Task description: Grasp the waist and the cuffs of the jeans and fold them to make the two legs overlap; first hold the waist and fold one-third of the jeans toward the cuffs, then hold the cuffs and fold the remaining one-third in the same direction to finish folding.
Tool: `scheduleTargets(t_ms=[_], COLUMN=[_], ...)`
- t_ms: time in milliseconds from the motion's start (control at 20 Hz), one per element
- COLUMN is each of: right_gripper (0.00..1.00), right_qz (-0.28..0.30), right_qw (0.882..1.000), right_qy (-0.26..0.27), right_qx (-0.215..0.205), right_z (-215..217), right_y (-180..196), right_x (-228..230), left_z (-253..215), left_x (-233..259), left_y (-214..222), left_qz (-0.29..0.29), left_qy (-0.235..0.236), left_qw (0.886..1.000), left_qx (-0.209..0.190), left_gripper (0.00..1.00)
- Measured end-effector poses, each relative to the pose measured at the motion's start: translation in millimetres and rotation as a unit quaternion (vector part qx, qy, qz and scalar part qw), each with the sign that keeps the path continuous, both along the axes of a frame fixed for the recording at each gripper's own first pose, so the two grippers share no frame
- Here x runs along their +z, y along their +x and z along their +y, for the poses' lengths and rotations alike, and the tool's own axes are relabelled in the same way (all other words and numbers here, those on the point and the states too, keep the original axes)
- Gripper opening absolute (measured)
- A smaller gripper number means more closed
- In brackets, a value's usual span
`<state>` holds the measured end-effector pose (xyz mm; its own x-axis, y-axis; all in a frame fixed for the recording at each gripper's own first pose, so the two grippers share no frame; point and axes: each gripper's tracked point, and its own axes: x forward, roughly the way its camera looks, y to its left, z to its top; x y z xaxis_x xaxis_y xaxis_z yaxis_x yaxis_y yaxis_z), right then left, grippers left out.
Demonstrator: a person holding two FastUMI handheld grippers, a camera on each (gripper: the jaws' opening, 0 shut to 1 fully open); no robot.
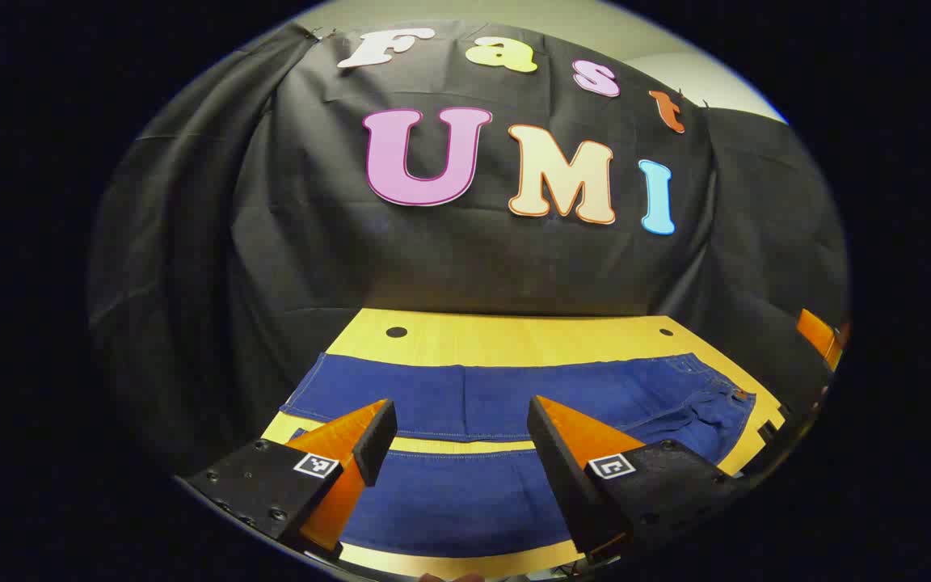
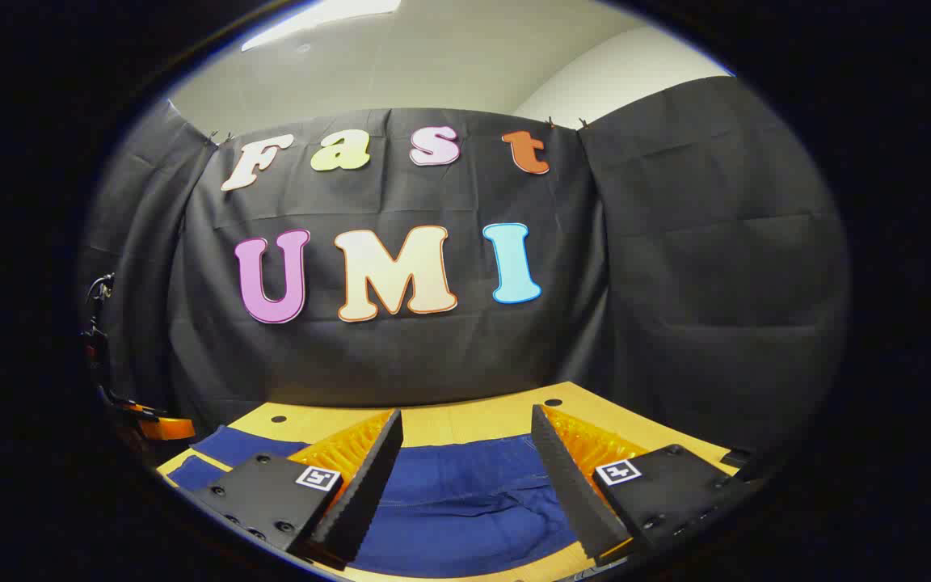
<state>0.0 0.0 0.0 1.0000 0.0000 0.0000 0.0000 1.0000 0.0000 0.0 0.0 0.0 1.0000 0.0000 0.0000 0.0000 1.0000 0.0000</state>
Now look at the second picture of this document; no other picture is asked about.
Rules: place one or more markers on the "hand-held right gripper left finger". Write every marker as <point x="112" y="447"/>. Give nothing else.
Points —
<point x="368" y="485"/>

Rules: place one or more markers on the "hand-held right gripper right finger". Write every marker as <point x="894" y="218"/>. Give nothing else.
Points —
<point x="575" y="493"/>

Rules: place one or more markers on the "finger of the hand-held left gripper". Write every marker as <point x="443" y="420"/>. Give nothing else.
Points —
<point x="162" y="427"/>

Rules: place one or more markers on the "blue jeans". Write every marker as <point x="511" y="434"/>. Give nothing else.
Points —
<point x="465" y="501"/>

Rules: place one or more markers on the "black table clamp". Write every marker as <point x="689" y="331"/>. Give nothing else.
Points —
<point x="739" y="462"/>

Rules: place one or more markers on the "black backdrop cloth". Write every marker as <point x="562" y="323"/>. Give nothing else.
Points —
<point x="676" y="283"/>

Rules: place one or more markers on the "ceiling light panel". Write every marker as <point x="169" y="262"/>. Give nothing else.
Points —
<point x="320" y="20"/>

